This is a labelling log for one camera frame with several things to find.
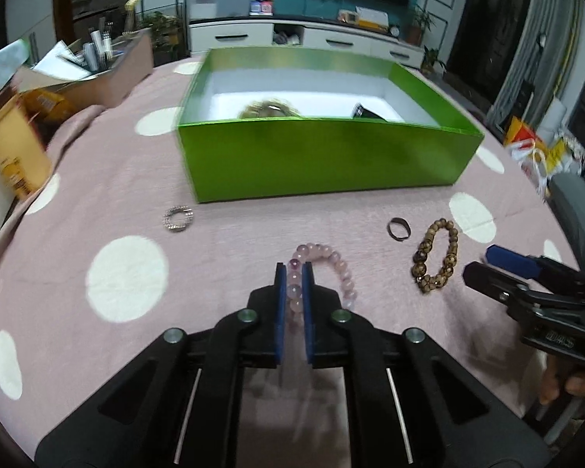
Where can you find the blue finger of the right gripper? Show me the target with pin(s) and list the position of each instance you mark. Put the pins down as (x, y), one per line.
(495, 285)
(522, 266)

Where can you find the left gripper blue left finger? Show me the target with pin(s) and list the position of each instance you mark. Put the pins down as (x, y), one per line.
(280, 286)

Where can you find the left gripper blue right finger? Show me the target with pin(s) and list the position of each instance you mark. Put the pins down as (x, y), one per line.
(307, 293)

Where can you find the cream white wristwatch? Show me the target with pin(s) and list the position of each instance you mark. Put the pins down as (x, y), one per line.
(268, 109)

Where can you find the black wristwatch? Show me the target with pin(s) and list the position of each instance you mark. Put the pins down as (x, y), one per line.
(361, 112)

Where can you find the right human hand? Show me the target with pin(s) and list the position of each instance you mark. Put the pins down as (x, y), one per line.
(550, 388)

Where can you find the white plastic bag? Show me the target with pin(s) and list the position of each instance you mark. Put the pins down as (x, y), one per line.
(537, 162)

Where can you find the orange shopping bag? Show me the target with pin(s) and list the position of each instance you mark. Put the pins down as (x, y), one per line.
(520, 133)

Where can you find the green cardboard box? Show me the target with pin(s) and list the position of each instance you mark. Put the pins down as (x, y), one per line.
(423, 140)

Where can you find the pink polka dot tablecloth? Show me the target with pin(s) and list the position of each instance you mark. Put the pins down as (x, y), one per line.
(89, 276)

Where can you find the potted plant by cabinet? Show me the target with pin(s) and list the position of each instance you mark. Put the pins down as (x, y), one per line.
(431, 59)

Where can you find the white tv cabinet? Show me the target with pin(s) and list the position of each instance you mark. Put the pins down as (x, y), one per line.
(228, 33)

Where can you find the small black alarm clock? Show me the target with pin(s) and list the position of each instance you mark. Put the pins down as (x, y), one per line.
(395, 31)

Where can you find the white yellow box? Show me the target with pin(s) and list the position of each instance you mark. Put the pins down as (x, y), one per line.
(372, 19)

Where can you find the potted plant on cabinet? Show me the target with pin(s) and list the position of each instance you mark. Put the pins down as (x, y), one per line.
(421, 21)

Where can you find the blue red small box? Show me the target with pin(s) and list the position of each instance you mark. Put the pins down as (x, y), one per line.
(261, 8)

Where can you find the pink desk organizer box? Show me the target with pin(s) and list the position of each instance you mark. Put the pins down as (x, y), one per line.
(106, 89)

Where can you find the clear plastic storage bin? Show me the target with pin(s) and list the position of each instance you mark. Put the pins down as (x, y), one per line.
(212, 9)

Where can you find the yellow bear bottle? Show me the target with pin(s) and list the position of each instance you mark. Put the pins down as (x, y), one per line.
(24, 164)

